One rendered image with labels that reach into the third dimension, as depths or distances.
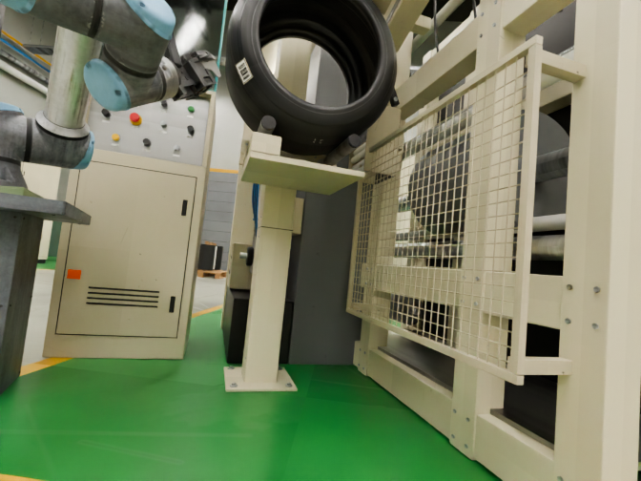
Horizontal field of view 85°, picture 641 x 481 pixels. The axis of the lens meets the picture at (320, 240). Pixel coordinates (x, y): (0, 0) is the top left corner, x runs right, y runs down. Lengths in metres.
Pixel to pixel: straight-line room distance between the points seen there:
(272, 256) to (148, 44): 0.91
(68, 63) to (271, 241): 0.85
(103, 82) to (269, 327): 1.01
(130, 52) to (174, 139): 1.15
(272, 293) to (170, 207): 0.65
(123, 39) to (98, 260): 1.21
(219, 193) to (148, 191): 9.42
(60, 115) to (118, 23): 0.77
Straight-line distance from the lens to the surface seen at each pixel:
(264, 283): 1.43
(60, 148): 1.50
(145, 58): 0.76
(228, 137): 11.60
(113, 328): 1.81
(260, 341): 1.46
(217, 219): 11.05
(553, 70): 0.98
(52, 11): 0.73
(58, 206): 1.24
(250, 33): 1.22
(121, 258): 1.78
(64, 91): 1.42
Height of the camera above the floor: 0.49
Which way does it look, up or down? 4 degrees up
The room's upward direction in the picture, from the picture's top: 6 degrees clockwise
